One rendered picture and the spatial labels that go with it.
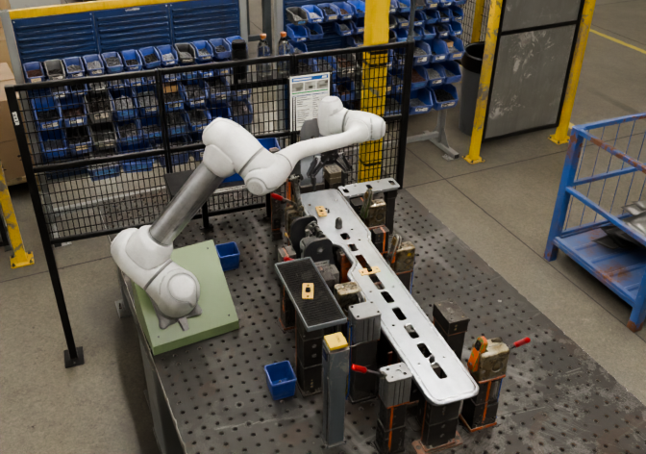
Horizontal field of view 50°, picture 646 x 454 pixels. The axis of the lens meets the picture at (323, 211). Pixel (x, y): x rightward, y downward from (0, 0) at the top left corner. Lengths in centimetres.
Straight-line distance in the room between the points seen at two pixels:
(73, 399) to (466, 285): 203
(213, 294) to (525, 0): 354
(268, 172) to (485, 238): 273
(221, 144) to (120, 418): 172
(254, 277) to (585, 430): 153
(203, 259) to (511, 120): 359
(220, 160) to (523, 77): 380
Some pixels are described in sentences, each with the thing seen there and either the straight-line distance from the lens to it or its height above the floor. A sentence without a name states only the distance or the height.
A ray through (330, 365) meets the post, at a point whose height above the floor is 109.
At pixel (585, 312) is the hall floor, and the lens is 444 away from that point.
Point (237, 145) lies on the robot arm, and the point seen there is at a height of 159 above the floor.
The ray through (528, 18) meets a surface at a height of 113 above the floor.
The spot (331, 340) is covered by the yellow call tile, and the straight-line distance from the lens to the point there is 223.
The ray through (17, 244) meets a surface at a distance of 480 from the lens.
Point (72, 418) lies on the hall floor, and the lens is 374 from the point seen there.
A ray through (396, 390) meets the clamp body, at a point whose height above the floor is 101.
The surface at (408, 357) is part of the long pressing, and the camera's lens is 243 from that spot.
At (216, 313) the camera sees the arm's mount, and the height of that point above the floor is 78.
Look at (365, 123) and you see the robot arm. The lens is 280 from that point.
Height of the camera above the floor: 267
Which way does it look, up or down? 32 degrees down
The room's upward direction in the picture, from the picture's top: 1 degrees clockwise
